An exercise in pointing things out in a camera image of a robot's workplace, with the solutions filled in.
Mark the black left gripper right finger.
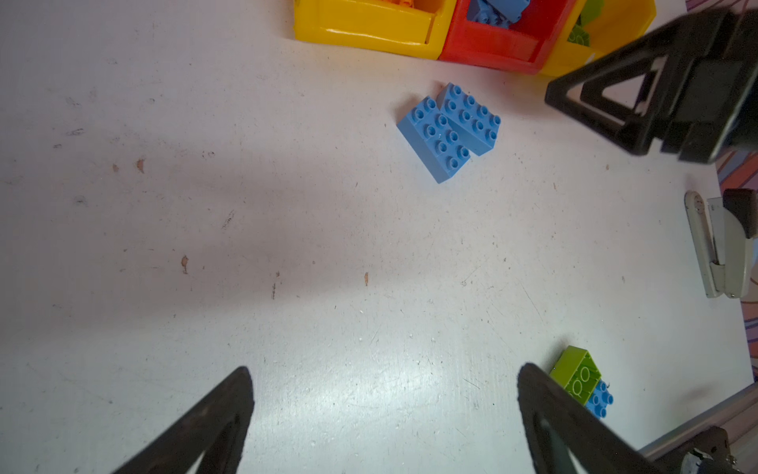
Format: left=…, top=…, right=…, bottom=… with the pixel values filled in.
left=517, top=363, right=660, bottom=473

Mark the right yellow bin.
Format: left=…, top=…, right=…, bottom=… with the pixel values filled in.
left=540, top=0, right=657, bottom=77

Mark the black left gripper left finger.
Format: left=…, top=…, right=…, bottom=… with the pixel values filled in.
left=116, top=367, right=255, bottom=473

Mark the green long brick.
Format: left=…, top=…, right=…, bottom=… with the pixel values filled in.
left=568, top=0, right=605, bottom=47

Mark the yellow bin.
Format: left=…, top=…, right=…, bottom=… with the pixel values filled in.
left=293, top=0, right=457, bottom=60
left=540, top=0, right=657, bottom=77

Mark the blue brick studs up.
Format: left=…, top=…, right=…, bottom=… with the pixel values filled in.
left=488, top=0, right=531, bottom=24

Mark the blue long brick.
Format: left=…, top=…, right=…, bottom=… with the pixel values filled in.
left=466, top=0, right=511, bottom=30

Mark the red bin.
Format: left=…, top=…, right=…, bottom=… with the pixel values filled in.
left=439, top=0, right=574, bottom=74

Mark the white stapler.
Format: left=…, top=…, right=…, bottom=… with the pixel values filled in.
left=684, top=189, right=757, bottom=299

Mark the green brick front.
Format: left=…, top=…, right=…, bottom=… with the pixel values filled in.
left=550, top=346, right=602, bottom=406

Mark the left yellow bin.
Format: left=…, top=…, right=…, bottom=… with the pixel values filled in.
left=293, top=0, right=457, bottom=60

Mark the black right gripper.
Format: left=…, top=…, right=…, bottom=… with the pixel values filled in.
left=545, top=1, right=757, bottom=164

